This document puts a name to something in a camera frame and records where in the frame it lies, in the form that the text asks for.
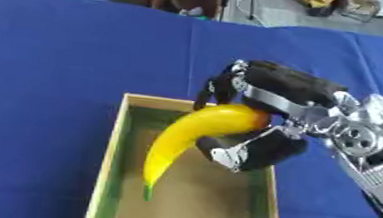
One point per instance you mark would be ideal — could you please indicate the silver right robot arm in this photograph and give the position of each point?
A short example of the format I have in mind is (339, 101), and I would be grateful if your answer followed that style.
(373, 145)

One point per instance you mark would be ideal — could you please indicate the tan cardboard box green inside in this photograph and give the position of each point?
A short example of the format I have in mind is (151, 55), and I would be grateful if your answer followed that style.
(193, 188)

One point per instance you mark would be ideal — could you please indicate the yellow toy banana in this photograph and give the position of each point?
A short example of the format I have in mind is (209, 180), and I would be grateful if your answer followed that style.
(198, 132)

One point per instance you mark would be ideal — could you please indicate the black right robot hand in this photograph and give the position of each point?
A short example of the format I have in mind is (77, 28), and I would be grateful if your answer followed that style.
(288, 81)

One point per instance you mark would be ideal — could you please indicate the black tripod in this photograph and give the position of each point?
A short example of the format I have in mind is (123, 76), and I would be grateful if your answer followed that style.
(238, 0)

